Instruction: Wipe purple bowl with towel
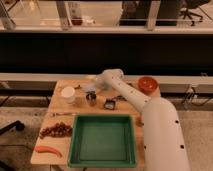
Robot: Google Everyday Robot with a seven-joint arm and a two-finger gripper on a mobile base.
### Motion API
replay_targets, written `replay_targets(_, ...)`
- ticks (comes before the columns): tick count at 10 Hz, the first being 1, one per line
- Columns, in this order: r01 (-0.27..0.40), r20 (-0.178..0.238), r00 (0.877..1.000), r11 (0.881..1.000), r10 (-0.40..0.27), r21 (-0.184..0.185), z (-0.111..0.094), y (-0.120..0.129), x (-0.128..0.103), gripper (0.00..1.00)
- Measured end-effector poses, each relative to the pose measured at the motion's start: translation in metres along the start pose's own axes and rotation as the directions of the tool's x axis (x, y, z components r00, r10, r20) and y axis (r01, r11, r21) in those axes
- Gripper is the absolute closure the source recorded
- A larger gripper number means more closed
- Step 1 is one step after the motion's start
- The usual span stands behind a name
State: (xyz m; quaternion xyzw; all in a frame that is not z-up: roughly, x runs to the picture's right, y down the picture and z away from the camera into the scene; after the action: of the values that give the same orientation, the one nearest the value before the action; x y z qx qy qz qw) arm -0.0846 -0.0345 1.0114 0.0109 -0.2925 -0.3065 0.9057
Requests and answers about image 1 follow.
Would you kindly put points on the orange-red bowl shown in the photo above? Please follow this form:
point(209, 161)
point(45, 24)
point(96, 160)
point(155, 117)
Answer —
point(147, 84)

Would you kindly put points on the orange carrot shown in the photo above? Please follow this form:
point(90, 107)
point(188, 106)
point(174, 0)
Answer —
point(47, 149)

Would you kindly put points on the white paper cup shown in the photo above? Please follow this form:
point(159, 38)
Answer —
point(68, 93)

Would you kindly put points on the small black square dish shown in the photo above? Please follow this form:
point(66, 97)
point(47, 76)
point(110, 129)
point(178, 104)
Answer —
point(110, 104)

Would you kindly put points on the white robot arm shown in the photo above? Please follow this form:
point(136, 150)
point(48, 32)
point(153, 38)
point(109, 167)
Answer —
point(164, 146)

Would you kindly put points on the black handled peeler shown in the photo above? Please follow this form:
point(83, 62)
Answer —
point(119, 97)

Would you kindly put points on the metal fork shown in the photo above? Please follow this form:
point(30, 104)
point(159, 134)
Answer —
point(62, 114)

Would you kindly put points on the bunch of red grapes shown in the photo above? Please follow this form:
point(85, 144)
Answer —
point(57, 130)

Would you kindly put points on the green plastic tray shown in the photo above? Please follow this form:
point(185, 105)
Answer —
point(102, 141)

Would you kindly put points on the red-bottomed container behind glass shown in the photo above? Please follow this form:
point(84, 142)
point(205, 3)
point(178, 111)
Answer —
point(75, 13)

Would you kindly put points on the black office chair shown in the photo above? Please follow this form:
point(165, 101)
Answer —
point(188, 5)

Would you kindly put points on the small metal cup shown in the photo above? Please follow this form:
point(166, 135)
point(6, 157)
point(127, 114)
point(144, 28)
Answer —
point(91, 98)

